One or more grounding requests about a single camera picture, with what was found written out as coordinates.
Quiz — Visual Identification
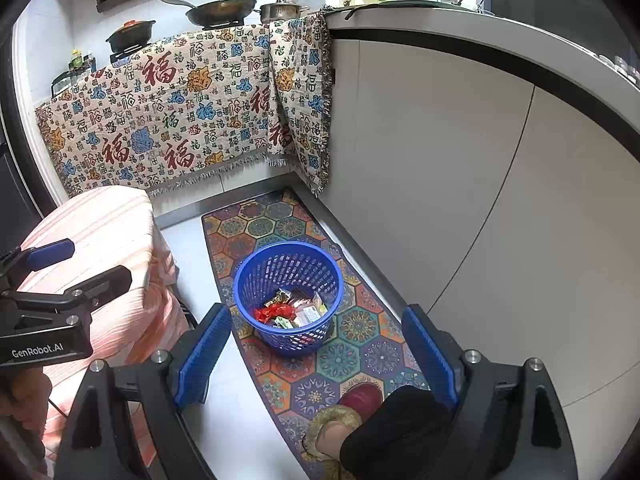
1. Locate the red fur-trimmed slipper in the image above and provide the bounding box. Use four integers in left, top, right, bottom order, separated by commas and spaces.
303, 382, 386, 469

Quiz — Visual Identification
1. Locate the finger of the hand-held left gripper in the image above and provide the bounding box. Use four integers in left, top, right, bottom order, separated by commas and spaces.
0, 238, 76, 286
14, 266, 134, 317

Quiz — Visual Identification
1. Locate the person's black trouser leg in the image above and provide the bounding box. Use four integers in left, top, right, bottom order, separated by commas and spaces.
338, 386, 454, 480

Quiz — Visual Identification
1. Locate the blue plastic basket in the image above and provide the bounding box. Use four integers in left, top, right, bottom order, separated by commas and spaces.
233, 240, 345, 357

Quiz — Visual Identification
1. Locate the pink striped tablecloth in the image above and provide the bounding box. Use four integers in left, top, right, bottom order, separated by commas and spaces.
15, 185, 194, 469

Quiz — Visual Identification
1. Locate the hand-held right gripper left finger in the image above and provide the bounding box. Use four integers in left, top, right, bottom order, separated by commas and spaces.
54, 302, 233, 480

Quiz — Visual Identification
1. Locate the person's left hand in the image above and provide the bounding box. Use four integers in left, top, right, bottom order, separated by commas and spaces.
0, 367, 54, 420

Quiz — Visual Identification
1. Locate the colourful hexagon floor mat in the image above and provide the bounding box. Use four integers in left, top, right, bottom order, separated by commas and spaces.
201, 187, 437, 480

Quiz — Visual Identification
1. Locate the steel pot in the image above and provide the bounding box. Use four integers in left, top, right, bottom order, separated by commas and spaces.
259, 0, 311, 25

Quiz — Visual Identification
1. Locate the grey refrigerator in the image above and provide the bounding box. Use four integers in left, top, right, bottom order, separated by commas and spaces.
0, 35, 57, 257

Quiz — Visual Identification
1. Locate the black clay pot orange lid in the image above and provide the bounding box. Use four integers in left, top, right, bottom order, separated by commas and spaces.
105, 19, 157, 54

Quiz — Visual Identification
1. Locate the black wok with lid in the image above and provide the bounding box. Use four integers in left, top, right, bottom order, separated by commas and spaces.
158, 0, 261, 29

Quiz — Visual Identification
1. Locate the large printed blanket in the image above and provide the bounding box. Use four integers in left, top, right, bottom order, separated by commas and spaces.
34, 22, 297, 199

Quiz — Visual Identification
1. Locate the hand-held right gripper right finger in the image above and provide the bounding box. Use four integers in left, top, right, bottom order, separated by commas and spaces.
401, 304, 578, 480

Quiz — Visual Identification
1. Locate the red plastic wrapper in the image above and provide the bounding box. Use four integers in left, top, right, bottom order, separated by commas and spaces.
253, 305, 291, 326

